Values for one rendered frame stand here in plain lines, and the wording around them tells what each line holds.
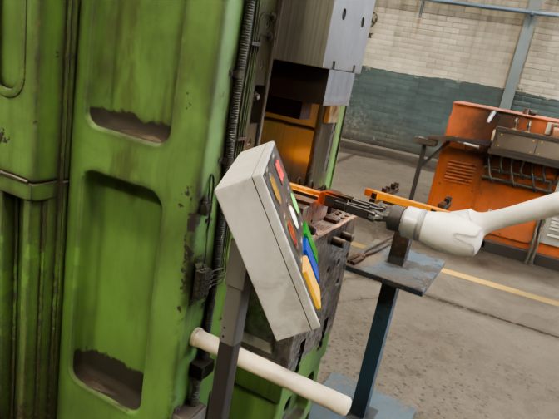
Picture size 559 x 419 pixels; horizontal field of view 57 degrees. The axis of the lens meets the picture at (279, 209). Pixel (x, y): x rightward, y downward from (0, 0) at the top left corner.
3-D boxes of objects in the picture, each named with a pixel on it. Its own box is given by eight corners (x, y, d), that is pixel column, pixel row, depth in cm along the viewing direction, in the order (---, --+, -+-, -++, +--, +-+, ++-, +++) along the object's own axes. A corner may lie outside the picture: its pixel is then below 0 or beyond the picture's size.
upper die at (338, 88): (348, 105, 154) (355, 73, 151) (323, 105, 136) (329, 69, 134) (231, 81, 171) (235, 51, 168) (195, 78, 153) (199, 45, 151)
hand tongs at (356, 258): (403, 231, 236) (403, 229, 236) (411, 234, 234) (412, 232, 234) (343, 261, 187) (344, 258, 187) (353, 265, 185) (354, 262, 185)
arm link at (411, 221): (422, 238, 148) (403, 231, 150) (430, 208, 145) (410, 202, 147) (415, 245, 140) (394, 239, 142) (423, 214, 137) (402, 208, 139)
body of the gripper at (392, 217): (396, 236, 142) (364, 226, 146) (403, 229, 149) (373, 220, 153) (403, 210, 140) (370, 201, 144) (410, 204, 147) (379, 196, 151)
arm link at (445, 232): (414, 245, 138) (422, 244, 150) (474, 263, 132) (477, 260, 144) (426, 207, 137) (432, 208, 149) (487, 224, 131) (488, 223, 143)
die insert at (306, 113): (309, 119, 156) (313, 99, 154) (299, 120, 150) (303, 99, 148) (227, 100, 168) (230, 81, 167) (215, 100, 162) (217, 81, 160)
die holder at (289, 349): (332, 329, 187) (358, 214, 174) (284, 377, 153) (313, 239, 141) (206, 278, 209) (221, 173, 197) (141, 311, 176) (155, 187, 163)
